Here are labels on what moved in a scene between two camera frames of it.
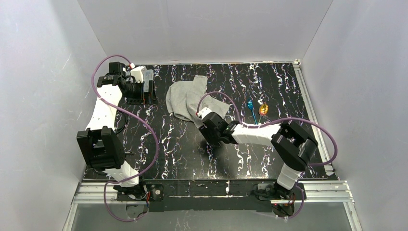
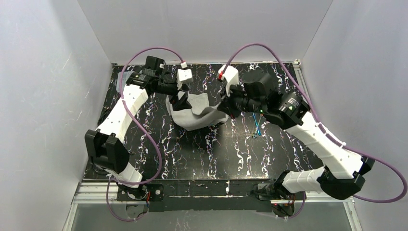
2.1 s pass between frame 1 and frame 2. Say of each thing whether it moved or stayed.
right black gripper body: moved
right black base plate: stayed
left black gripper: moved
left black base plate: stayed
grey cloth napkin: moved
